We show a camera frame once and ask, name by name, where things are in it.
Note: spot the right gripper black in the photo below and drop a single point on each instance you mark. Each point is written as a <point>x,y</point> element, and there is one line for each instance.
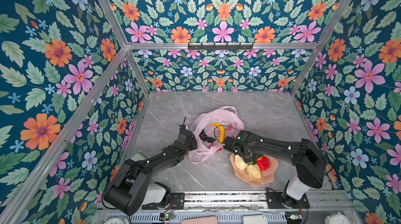
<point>254,159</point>

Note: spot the pale round fake fruit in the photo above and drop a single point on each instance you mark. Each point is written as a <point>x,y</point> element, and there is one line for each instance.
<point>239,163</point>

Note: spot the beige fake potato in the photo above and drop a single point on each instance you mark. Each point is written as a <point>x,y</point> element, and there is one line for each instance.
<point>254,171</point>

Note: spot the red fake fruit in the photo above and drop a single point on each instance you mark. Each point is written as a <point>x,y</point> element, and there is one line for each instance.
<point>263,163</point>

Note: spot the pink plastic bag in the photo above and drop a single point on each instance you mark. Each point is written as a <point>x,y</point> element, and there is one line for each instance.
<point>226,116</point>

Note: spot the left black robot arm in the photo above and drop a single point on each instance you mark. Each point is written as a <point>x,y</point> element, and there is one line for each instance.
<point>127,191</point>

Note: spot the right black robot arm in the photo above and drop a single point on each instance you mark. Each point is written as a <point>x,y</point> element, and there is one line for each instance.
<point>308,160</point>

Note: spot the yellow fake banana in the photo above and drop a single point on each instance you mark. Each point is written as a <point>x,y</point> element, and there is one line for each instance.
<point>219,132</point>

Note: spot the dark purple fake grapes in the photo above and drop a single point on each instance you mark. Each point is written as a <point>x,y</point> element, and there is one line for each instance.
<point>205,138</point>

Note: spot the pink flower-shaped plate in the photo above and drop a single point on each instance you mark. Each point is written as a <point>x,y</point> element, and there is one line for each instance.
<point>268,176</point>

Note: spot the white box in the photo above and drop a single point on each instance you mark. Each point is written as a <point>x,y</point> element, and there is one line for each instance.
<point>255,219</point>

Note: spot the white round device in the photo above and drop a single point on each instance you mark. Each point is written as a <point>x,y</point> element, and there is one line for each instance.
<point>336,218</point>

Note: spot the green rectangular container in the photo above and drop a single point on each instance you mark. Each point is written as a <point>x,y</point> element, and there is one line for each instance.
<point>138,157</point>

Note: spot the white clock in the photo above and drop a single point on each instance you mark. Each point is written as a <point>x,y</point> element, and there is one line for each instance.
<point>117,220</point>

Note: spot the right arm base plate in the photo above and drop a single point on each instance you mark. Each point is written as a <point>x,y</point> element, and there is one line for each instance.
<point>279,200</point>

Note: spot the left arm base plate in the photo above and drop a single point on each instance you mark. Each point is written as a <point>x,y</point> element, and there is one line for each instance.
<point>171,201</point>

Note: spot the black hook rail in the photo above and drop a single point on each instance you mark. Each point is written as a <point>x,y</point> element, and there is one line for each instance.
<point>220,46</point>

